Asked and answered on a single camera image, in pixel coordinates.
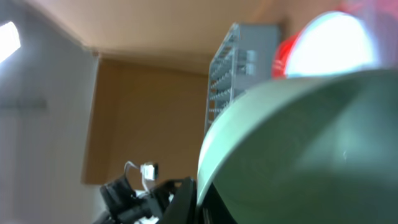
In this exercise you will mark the red plastic tray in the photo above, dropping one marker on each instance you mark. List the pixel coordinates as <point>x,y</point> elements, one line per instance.
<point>282,55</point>

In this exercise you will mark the light blue plate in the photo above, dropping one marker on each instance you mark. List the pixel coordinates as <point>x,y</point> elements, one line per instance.
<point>334,43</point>

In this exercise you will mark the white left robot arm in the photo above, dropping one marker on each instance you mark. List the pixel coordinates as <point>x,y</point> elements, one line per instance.
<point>124,205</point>

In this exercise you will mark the green bowl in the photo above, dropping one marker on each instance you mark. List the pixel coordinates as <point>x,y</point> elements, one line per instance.
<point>304,150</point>

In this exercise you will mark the grey dishwasher rack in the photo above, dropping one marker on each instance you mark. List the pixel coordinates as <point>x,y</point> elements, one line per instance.
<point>243,59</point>

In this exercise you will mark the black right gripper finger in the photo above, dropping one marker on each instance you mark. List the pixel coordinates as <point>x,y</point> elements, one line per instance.
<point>182,208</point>

